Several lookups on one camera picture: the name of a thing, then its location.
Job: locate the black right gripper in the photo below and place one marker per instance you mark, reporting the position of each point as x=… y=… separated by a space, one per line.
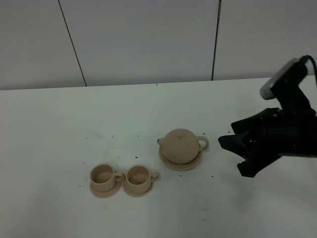
x=290 y=131

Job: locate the tan ceramic teapot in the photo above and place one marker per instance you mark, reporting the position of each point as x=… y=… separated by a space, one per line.
x=181 y=146

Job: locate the tan teapot saucer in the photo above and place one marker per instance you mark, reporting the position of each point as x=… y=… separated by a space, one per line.
x=180 y=167

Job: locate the right tan teacup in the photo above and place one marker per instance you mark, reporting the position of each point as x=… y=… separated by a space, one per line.
x=139 y=178

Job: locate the tan teacup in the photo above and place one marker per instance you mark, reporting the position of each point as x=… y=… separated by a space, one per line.
x=139 y=178
x=104 y=177

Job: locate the right tan cup saucer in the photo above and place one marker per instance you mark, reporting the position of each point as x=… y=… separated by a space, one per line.
x=134 y=194

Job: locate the tan cup saucer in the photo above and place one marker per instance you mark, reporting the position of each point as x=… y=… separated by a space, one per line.
x=134 y=194
x=106 y=194

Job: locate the left tan teacup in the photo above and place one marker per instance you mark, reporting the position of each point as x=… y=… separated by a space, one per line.
x=104 y=177

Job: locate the left tan cup saucer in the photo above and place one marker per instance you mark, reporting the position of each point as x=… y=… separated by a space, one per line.
x=106 y=194

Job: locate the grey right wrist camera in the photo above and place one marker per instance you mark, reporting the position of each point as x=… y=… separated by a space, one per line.
x=293 y=72

